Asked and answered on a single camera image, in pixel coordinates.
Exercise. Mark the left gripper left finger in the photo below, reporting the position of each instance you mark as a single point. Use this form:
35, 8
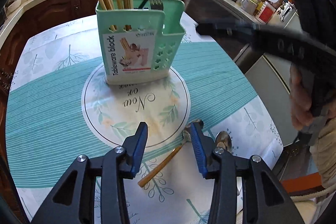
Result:
72, 199

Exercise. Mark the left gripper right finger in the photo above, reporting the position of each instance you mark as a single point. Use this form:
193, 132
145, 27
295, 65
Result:
264, 198

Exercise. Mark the steel soup spoon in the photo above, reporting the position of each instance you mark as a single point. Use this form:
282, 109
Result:
224, 141

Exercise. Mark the wooden handled steel spoon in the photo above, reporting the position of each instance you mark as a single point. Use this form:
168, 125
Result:
185, 139

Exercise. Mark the right hand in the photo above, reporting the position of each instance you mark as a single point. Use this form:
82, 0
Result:
301, 103

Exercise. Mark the red label jar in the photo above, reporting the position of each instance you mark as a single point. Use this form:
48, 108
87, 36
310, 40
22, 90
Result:
265, 13

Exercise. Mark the floral teal tablecloth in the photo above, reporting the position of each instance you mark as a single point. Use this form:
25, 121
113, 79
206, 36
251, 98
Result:
60, 107

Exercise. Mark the white refrigerator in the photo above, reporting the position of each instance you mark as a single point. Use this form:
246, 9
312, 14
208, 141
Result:
269, 76

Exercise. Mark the green tableware holder box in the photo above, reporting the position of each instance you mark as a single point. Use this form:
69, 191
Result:
139, 45

